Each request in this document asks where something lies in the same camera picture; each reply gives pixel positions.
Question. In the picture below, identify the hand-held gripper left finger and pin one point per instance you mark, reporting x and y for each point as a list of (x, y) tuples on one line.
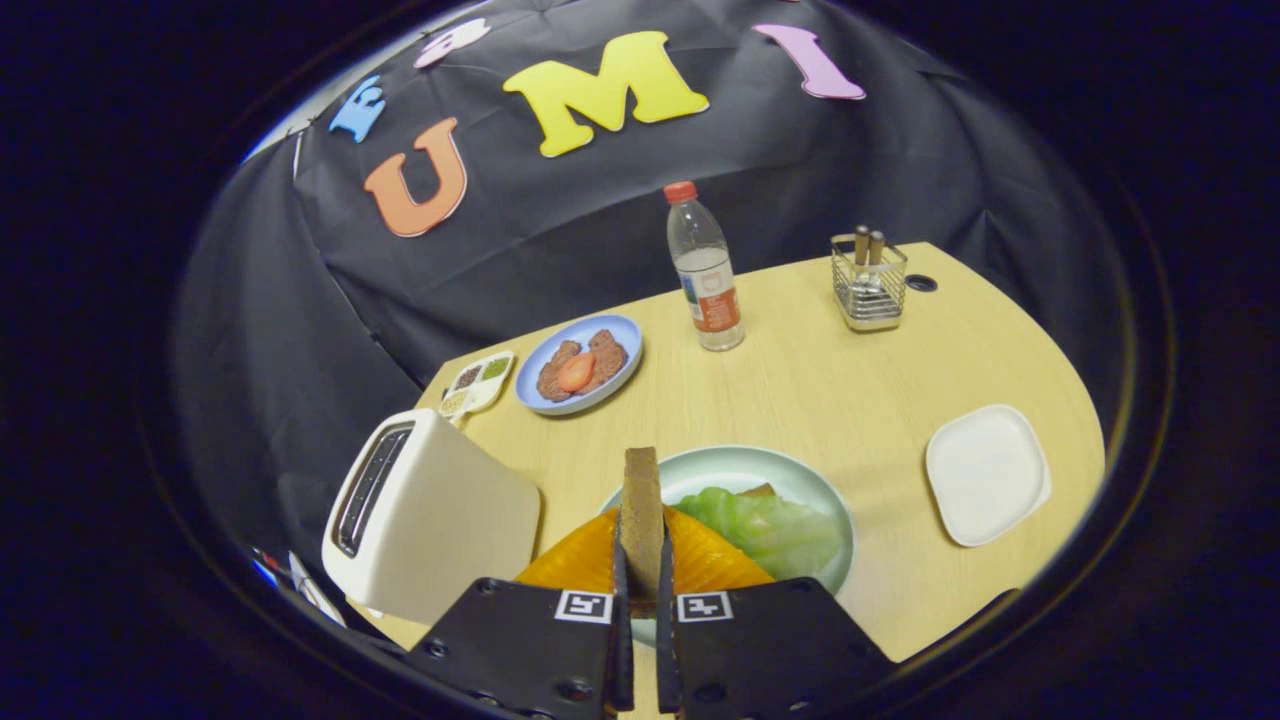
[(622, 650)]

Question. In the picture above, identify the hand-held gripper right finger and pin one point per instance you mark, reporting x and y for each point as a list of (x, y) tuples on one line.
[(667, 650)]

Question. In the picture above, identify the brown toast slice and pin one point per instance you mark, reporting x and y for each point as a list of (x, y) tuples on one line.
[(642, 520)]

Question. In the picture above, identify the green lettuce leaf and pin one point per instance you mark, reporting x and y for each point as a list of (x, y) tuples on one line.
[(770, 530)]

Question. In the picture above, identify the bread slice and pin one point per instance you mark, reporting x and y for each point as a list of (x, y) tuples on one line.
[(758, 491)]

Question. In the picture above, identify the pale green plate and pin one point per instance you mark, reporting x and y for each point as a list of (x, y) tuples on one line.
[(740, 465)]

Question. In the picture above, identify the white toaster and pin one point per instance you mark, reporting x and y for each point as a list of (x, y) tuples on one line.
[(450, 520)]

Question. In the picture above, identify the brown meat patty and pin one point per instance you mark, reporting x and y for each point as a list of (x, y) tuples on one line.
[(552, 380), (608, 355)]

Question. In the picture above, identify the red tomato slice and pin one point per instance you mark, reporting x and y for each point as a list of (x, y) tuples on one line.
[(577, 372)]

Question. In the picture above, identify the white seasoning tray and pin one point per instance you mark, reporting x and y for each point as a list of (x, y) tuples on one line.
[(478, 383)]

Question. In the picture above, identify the white flat object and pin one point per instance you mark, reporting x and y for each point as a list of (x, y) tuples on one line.
[(315, 590)]

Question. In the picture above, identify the blue plate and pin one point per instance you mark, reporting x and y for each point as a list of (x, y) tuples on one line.
[(625, 335)]

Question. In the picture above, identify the white square plate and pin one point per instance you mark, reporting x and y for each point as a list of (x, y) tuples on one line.
[(988, 475)]

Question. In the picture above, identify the red cap plastic bottle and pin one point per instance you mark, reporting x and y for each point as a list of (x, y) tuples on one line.
[(705, 280)]

